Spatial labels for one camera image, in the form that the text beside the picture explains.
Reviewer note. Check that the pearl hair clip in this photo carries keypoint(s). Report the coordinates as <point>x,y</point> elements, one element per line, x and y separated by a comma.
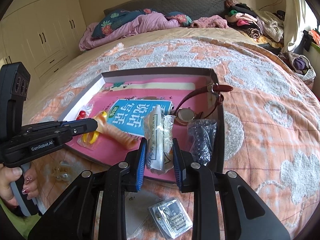
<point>62,171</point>

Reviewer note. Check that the dark grey headboard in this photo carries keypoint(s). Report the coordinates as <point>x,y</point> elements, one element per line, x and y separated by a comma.
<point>195,9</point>

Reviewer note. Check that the yellow bangles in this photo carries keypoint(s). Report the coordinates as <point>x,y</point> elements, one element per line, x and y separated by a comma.
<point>89,140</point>

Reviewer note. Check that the bag of clothes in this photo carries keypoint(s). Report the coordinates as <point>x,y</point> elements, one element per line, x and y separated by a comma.
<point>300,65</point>

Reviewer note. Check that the clothes on window sill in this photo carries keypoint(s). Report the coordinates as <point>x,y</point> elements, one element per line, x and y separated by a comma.
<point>310,39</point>

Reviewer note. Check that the rhinestone hair clips in bag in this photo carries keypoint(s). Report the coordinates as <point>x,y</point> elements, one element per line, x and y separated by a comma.
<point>171,218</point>

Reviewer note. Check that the red earrings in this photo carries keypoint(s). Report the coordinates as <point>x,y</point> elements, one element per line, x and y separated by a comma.
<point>84,112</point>

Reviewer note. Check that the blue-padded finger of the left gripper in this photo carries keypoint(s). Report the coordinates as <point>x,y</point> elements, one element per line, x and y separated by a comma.
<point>73,124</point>

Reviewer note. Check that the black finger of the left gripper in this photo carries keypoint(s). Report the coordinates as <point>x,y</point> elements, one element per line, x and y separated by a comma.
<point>80,128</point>

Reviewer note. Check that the orange plaid quilt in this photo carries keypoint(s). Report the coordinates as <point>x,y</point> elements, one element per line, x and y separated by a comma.
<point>271,116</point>

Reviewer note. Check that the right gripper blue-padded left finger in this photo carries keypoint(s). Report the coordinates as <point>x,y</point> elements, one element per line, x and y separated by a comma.
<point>72,215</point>

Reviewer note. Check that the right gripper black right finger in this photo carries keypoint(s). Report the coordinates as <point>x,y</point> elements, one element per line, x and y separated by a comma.
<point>245,214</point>

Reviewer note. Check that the dark floral pillow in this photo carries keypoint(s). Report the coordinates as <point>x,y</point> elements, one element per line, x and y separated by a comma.
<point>120,17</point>

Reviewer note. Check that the white curtain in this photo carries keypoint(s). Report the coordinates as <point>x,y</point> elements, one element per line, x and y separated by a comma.
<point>298,17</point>

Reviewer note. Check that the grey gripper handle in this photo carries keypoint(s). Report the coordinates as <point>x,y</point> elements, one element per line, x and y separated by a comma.
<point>27,206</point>

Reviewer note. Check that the cream wardrobe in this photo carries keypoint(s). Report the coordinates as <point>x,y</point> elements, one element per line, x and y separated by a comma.
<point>43,34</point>

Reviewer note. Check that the shallow dark cardboard box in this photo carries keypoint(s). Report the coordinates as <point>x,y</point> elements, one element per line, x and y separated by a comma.
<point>216,163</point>

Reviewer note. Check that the pink fuzzy garment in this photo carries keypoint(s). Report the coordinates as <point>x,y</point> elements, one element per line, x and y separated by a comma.
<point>214,21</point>

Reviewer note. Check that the pile of clothes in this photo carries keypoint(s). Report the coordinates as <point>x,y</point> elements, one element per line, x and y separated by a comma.
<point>259,25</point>

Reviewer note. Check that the green fleece garment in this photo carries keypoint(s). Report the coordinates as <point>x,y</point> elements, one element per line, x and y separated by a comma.
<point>14,225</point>

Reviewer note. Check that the white packet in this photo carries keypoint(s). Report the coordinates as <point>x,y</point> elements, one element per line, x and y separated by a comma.
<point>158,132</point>

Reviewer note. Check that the purple crumpled blanket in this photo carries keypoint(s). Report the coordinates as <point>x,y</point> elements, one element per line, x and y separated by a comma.
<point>142,24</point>

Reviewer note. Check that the left hand painted nails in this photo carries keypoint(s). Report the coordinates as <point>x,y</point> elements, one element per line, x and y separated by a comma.
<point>30,187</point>

